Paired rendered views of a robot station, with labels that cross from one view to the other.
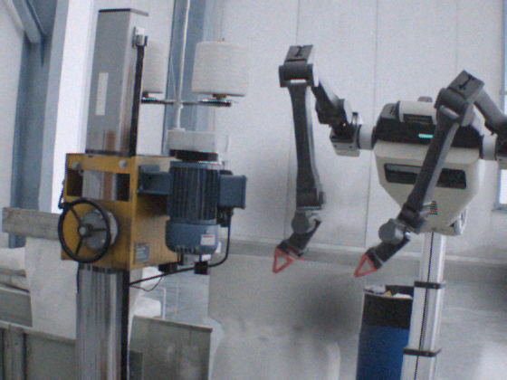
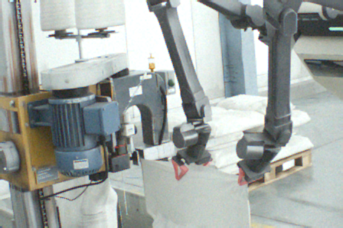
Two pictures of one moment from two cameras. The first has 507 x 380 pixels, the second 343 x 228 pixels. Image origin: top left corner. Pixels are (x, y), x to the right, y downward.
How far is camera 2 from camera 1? 1.50 m
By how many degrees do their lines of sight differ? 27
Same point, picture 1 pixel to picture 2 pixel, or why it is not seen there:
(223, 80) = (88, 17)
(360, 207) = not seen: outside the picture
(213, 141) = (65, 79)
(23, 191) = (232, 52)
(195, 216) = (66, 144)
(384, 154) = (301, 50)
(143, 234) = (47, 157)
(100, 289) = (20, 204)
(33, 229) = not seen: hidden behind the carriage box
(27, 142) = not seen: hidden behind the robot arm
